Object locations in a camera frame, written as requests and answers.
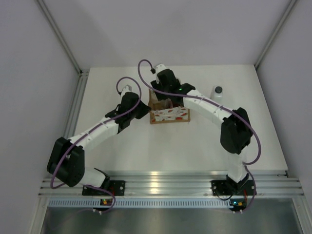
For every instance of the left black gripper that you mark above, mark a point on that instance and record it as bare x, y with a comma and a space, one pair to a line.
145, 109

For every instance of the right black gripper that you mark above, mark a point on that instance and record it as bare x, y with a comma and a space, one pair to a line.
155, 85

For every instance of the burlap watermelon canvas bag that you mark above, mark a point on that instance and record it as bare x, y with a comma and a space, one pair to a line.
165, 111

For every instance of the white bottle grey cap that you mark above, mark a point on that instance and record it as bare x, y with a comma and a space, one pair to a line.
217, 94

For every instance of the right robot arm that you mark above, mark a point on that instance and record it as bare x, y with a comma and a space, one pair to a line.
234, 134

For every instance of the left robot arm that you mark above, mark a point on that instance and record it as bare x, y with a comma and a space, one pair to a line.
67, 160

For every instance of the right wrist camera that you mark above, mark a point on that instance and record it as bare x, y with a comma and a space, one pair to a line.
159, 68

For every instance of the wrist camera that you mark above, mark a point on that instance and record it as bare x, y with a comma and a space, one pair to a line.
126, 89
159, 68

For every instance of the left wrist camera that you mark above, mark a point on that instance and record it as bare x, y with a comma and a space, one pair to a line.
126, 89

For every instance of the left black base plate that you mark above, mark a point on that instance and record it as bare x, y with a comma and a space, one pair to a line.
116, 187

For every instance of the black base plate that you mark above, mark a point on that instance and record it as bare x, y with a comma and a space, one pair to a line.
221, 188
116, 187

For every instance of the right aluminium frame post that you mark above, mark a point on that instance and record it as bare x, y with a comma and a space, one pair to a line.
282, 20

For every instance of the aluminium frame post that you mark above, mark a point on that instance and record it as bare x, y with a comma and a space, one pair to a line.
58, 34
282, 20

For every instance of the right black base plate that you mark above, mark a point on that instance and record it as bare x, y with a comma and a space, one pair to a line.
221, 188

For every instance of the white slotted cable duct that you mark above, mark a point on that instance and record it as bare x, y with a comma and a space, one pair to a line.
142, 203

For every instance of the left aluminium frame post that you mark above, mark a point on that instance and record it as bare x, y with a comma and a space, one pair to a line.
58, 34

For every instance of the aluminium mounting rail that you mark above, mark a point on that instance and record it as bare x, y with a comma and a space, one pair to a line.
198, 184

